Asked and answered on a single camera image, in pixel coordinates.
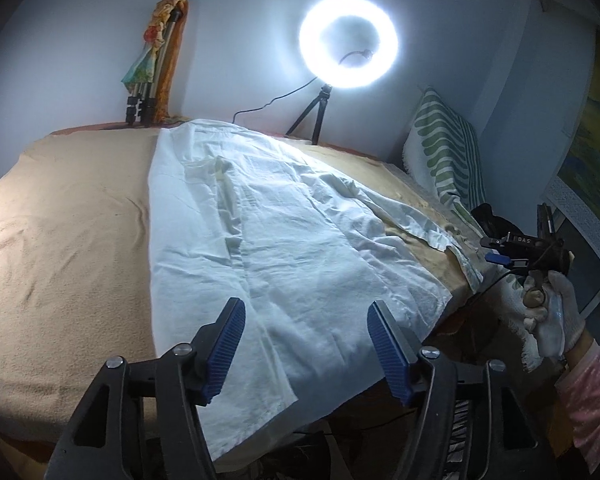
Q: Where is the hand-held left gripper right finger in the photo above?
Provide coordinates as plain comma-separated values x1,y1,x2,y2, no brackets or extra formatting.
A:
367,300,573,480

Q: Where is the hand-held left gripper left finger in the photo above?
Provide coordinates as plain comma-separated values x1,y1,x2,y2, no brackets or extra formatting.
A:
45,297,246,480

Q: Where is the white garment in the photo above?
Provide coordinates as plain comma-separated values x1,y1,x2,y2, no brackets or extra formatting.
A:
147,119,484,463

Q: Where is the person's right forearm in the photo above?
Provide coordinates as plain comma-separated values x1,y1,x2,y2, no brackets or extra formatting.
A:
554,329,600,474

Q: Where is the person's right hand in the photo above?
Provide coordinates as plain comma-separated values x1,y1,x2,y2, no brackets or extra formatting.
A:
522,270,589,359

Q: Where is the dark cloth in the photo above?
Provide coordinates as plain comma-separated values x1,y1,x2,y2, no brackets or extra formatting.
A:
472,203,512,242

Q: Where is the white framed picture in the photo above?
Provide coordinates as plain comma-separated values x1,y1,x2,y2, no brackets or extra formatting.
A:
539,175,600,317

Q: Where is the black white striped cloth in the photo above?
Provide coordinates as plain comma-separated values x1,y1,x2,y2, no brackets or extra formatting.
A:
442,399,487,480

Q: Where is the green striped pillow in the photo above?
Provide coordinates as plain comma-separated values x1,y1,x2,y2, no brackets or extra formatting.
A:
402,86,487,212

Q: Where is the orange bed sheet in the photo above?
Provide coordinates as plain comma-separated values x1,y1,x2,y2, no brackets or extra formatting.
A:
50,119,406,171

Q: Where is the beige blanket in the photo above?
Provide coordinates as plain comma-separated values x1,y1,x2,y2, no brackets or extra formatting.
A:
0,119,486,461

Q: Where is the small black tripod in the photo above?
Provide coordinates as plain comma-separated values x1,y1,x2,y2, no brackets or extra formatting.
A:
285,85,335,146

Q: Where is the folded silver tripod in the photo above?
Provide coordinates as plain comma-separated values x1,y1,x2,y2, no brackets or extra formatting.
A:
125,8,183,126

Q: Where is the colourful orange scarf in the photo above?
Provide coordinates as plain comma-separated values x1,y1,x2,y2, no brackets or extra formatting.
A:
121,0,191,126

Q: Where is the black ring light cable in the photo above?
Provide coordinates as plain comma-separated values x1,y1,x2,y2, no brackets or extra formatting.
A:
231,77,319,126

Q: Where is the white ring light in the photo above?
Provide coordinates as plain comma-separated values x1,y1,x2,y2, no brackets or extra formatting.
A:
298,0,400,92

